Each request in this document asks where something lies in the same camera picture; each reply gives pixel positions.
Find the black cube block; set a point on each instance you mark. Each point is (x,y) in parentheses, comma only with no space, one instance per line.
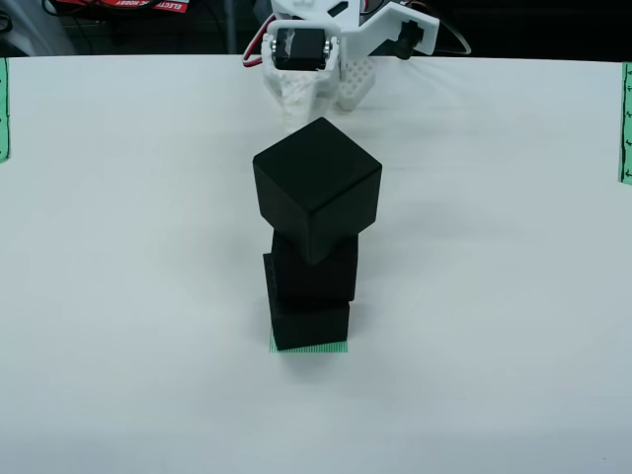
(316,187)
(311,323)
(321,279)

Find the red printed box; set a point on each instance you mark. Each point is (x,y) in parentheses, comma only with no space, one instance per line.
(148,5)

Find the green striped square marker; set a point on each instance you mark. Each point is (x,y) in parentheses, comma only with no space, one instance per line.
(321,349)

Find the pale grey plastic bag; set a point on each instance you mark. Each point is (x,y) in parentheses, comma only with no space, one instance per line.
(39,29)

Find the green paper strip with arrows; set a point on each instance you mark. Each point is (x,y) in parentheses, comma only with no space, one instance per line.
(628,123)
(4,108)

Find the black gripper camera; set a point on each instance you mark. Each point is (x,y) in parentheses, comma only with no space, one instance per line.
(410,42)

